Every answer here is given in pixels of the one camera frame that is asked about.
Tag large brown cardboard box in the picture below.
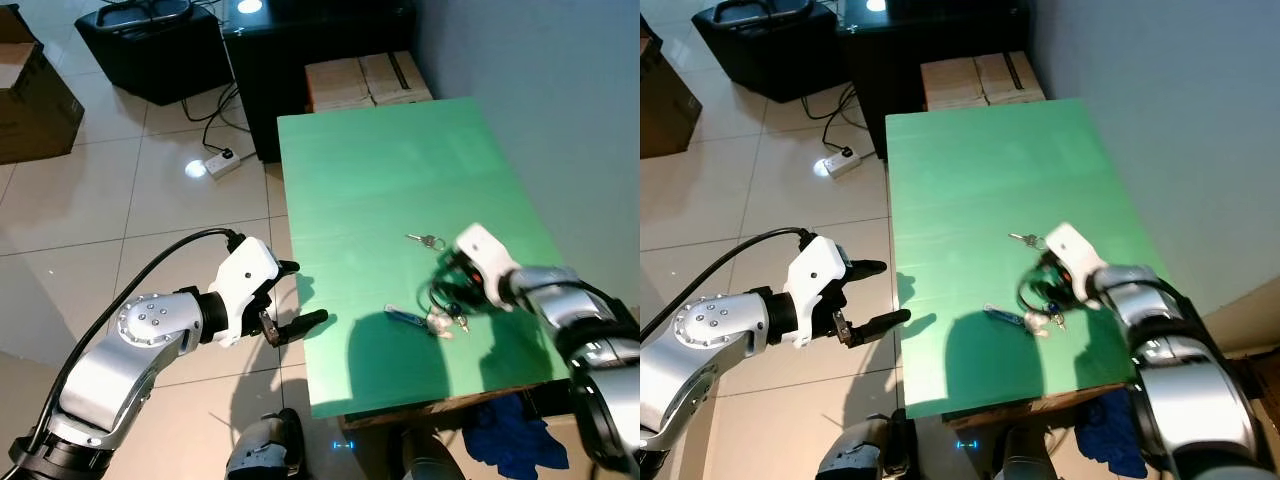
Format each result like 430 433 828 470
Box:
640 14 705 161
0 5 86 167

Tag keys with blue tag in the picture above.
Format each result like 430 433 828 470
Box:
383 304 473 338
983 303 1067 337

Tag small cardboard box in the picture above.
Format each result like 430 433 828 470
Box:
358 50 435 106
304 57 373 113
975 50 1048 106
919 57 986 113

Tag black case with handle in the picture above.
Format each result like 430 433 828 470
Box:
74 0 237 107
690 0 843 104

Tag robot left leg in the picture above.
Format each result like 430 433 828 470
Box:
224 407 307 480
814 414 906 480

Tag black cabinet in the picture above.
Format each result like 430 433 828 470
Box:
218 0 421 164
834 0 1037 163

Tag robot leg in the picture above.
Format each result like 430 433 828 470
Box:
224 407 307 480
400 428 471 480
994 428 1063 480
814 414 906 480

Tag blue cloth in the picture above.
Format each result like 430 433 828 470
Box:
460 393 571 480
1083 388 1153 480

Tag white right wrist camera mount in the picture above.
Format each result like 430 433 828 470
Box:
1044 221 1111 301
454 223 522 309

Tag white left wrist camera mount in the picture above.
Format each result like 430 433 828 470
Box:
204 236 282 349
784 234 853 349

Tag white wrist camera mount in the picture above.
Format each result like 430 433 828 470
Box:
454 223 522 309
1044 221 1111 301
784 234 853 349
204 236 282 349

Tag robot right leg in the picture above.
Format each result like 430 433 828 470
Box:
994 428 1063 480
400 428 471 480

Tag black power cable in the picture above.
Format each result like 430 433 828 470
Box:
800 78 883 161
180 78 263 161

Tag white power strip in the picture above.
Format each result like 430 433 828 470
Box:
814 148 864 182
186 148 245 182

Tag green topped table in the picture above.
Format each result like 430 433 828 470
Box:
276 96 573 421
884 96 1183 433

